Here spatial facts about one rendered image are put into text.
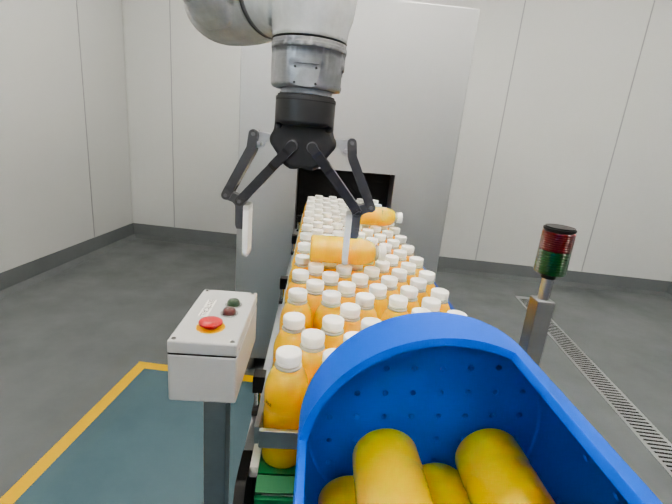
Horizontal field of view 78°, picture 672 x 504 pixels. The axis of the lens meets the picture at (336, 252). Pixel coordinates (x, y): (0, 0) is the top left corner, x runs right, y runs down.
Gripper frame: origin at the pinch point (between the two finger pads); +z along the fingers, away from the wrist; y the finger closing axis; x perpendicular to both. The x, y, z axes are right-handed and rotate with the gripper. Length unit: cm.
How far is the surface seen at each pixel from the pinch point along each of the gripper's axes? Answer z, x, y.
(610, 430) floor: 124, 131, 165
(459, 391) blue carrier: 10.3, -15.2, 20.2
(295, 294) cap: 15.8, 22.3, -1.0
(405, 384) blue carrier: 9.8, -15.4, 14.0
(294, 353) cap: 15.8, -0.4, 0.8
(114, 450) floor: 124, 94, -79
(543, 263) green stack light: 6, 26, 49
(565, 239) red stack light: 0, 25, 52
